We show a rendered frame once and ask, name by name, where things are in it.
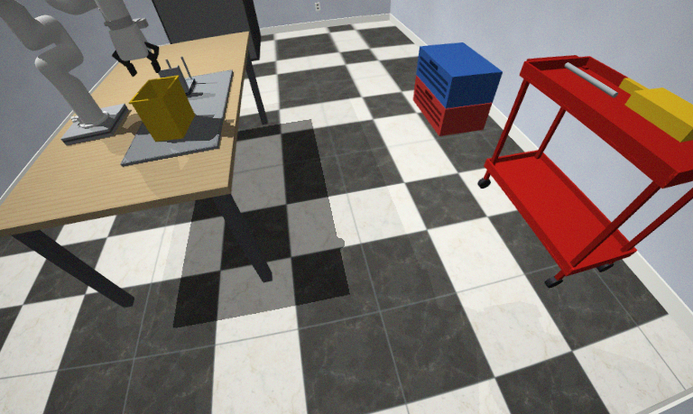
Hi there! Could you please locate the yellow open-top bin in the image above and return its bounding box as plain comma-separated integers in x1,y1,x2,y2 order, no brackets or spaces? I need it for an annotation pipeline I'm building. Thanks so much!
129,76,195,142

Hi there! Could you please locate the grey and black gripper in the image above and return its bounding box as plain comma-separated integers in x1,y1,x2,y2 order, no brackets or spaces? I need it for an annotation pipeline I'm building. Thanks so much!
109,24,161,77

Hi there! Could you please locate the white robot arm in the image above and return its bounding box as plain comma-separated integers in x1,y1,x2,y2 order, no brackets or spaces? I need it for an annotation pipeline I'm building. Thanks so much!
0,0,148,128

